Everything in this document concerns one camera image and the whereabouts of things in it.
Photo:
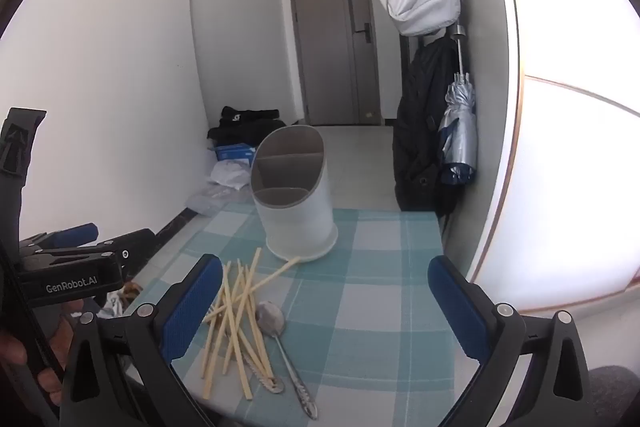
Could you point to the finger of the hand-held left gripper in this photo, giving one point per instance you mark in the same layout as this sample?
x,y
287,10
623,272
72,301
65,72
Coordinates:
x,y
135,244
75,233

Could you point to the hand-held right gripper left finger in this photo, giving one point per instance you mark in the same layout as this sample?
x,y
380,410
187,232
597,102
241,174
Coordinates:
x,y
192,307

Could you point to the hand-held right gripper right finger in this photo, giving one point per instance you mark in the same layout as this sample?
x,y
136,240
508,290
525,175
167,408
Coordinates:
x,y
460,307

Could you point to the bunch of wooden chopsticks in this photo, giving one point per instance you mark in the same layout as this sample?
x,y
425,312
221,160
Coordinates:
x,y
243,302

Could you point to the metal spoon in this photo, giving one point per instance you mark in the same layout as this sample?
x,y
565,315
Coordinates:
x,y
270,319

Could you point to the metal fork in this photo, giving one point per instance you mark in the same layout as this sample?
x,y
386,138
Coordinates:
x,y
270,384

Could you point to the white grey utensil holder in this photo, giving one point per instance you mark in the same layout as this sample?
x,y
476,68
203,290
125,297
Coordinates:
x,y
300,227

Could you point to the person's left hand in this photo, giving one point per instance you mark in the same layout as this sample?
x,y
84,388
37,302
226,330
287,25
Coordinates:
x,y
67,332

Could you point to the brown slipper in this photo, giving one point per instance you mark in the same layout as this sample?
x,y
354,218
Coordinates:
x,y
132,290

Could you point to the teal checkered tablecloth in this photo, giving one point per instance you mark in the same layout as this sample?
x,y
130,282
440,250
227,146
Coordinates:
x,y
380,287

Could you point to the grey plastic parcel bag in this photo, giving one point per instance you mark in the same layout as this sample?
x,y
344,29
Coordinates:
x,y
210,202

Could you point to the white plastic parcel bag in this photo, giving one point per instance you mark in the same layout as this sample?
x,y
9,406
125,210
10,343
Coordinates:
x,y
230,174

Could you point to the blue cardboard box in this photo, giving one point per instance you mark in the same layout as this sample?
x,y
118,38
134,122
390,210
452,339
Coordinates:
x,y
235,152

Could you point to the black clothes heap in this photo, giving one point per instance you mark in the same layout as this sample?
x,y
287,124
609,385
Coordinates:
x,y
245,127

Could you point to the silver folded umbrella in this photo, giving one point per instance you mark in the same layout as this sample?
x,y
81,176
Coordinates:
x,y
457,132

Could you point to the dark grey cloth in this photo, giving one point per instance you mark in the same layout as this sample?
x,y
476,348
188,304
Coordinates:
x,y
615,397

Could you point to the black hanging jacket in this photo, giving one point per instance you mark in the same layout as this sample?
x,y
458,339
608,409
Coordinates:
x,y
420,132

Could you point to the grey door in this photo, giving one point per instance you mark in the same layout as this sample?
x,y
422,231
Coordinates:
x,y
325,57

